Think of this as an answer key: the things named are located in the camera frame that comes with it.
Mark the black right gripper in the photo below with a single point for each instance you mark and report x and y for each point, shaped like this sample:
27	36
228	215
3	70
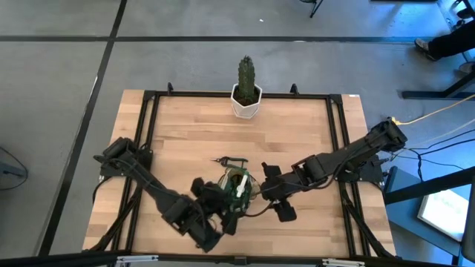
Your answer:
276	189

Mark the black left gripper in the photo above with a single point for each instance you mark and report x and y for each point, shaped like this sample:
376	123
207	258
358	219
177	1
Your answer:
215	202

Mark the beige green-trimmed gardening bag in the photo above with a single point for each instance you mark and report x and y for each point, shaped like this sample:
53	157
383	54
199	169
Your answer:
252	185

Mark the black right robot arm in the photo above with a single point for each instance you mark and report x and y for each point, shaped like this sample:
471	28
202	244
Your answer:
345	155

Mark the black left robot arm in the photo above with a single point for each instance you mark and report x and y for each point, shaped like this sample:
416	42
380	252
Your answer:
156	193

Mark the white faceted plant pot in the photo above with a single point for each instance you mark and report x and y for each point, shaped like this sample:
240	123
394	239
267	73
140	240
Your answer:
243	111

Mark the tall green cactus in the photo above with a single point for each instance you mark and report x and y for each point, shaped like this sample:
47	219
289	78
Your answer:
246	78

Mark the desk surface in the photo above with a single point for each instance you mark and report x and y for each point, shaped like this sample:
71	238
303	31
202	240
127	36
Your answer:
404	215

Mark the yellow power strip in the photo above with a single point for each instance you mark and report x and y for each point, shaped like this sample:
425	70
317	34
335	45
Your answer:
396	121

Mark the black diagonal rig beam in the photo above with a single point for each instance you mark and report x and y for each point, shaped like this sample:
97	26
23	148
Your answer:
426	187

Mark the white flat panel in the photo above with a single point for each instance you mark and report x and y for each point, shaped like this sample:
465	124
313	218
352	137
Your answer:
443	213

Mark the black rig crossbar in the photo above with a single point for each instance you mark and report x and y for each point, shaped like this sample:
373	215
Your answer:
55	259

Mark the black stand leg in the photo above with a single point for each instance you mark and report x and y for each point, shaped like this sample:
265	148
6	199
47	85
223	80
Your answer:
315	9

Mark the person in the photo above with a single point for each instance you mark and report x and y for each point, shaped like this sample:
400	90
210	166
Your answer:
449	44

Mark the silver aluminium bracket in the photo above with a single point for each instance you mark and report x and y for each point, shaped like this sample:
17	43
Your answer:
137	259
343	263

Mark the black metal table frame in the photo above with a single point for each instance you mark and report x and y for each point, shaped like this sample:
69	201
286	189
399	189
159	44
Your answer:
185	93

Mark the black desk leg frame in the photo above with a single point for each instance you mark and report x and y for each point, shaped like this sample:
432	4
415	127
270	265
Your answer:
423	95

